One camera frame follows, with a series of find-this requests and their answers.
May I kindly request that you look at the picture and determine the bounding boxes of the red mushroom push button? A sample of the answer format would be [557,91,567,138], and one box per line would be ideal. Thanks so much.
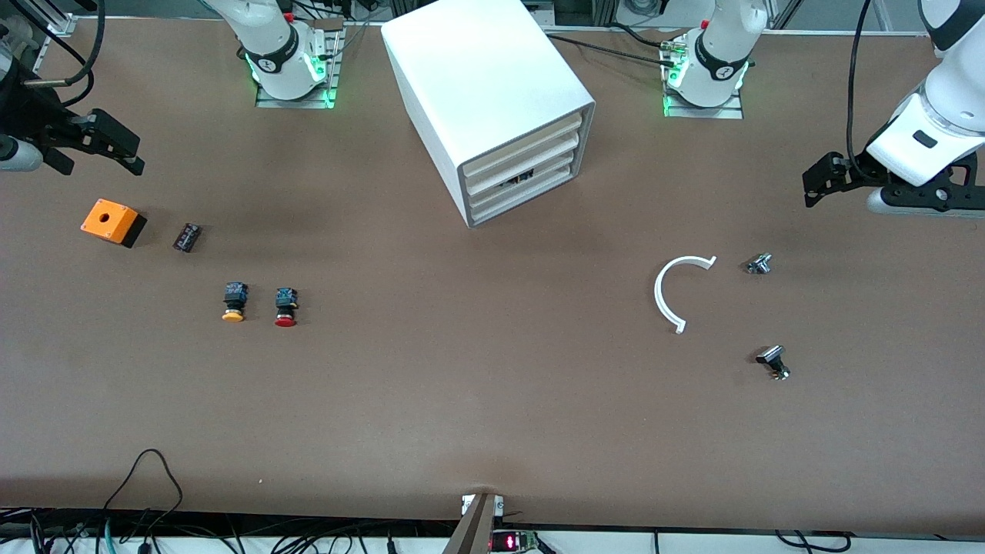
[274,286,300,329]

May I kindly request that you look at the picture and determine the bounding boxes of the white scoop-front drawer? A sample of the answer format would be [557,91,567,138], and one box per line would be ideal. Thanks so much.
[464,130,583,196]

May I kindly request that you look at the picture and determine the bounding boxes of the yellow mushroom push button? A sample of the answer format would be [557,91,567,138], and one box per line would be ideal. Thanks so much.
[222,282,249,323]

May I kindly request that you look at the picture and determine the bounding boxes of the white curved plastic arc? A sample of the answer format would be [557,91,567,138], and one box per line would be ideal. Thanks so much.
[653,255,718,335]

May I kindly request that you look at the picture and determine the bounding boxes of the small device with red display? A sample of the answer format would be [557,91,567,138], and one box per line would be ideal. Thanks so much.
[489,529,543,554]

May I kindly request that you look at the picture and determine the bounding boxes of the orange button enclosure box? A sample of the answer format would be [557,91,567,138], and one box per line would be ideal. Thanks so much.
[80,198,148,249]

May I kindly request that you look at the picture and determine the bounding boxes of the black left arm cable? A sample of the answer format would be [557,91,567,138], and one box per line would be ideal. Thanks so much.
[845,0,876,162]

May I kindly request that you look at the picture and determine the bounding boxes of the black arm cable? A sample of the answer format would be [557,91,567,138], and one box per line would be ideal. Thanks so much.
[0,0,106,108]
[845,0,876,162]

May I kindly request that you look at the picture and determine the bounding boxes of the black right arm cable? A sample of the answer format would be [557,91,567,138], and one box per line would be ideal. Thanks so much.
[0,0,106,108]

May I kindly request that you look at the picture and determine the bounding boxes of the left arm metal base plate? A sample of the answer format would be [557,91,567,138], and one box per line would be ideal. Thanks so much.
[662,31,746,120]

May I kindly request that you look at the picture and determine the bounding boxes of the black silver selector switch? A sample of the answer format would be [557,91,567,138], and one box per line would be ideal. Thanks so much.
[755,345,792,382]

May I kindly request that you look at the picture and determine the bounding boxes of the short black table cable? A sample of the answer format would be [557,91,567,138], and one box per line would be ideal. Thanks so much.
[612,23,678,48]

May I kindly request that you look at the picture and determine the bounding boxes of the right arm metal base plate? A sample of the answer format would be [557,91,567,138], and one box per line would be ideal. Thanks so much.
[254,17,345,109]

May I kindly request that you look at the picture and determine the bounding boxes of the long black table cable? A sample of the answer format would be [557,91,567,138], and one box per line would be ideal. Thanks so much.
[543,32,682,68]

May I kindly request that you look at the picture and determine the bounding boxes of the looped thin black cable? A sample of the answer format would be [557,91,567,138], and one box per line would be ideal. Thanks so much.
[100,448,185,536]

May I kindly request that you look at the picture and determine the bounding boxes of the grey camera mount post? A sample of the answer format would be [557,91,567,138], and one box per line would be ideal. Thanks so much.
[442,493,499,554]

